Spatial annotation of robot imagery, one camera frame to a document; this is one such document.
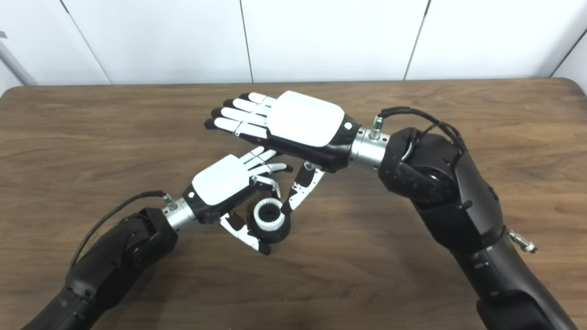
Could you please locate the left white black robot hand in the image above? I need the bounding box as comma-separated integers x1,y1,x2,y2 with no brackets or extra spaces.
182,146,294,256

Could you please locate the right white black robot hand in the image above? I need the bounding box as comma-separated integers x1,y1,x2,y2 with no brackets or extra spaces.
204,90,360,215

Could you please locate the white ring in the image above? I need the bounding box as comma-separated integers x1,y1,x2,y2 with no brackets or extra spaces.
254,198,286,231

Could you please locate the round black part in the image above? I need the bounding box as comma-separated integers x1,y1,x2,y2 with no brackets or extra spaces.
248,198,291,244

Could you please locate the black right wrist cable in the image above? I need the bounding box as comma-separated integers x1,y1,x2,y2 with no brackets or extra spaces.
372,106,538,254

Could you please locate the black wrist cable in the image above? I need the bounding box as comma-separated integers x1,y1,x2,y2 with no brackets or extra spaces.
372,106,538,254
70,191,177,271

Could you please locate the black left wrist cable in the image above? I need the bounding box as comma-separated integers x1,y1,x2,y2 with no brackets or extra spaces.
70,191,177,271

